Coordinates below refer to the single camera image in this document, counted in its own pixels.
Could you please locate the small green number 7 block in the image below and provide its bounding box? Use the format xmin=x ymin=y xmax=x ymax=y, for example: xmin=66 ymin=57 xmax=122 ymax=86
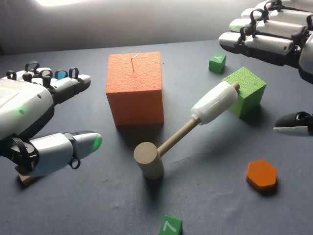
xmin=158 ymin=214 xmax=183 ymax=235

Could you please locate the small green letter Y block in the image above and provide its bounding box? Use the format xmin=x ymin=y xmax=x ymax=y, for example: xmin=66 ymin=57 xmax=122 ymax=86
xmin=208 ymin=52 xmax=227 ymax=74

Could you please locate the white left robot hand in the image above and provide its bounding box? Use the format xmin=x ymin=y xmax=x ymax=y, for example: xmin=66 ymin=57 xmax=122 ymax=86
xmin=0 ymin=61 xmax=103 ymax=178

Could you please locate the blue disc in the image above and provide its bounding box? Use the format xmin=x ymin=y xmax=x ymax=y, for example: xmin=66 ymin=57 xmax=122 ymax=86
xmin=52 ymin=70 xmax=69 ymax=80

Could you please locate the tan wooden rectangular block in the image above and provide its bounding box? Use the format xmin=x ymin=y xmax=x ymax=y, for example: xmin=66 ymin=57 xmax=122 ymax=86
xmin=15 ymin=166 xmax=38 ymax=186

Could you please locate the grey table cloth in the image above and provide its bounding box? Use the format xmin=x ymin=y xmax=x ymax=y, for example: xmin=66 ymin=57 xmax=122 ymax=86
xmin=0 ymin=39 xmax=313 ymax=235

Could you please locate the wooden mallet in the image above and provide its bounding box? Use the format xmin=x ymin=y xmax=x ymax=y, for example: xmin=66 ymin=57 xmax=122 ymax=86
xmin=133 ymin=81 xmax=241 ymax=181

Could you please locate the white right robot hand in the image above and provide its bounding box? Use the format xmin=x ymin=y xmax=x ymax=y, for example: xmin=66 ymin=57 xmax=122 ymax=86
xmin=218 ymin=0 xmax=313 ymax=135

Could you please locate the orange hexagon block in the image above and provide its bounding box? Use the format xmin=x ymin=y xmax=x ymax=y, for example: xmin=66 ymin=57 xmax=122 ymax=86
xmin=246 ymin=160 xmax=278 ymax=191

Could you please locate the large green foam cube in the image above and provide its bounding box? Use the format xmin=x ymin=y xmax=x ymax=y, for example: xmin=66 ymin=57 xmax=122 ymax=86
xmin=222 ymin=67 xmax=267 ymax=120

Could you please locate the large orange foam cube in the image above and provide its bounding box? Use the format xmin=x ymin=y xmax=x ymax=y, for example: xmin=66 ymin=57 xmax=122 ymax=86
xmin=106 ymin=51 xmax=165 ymax=127

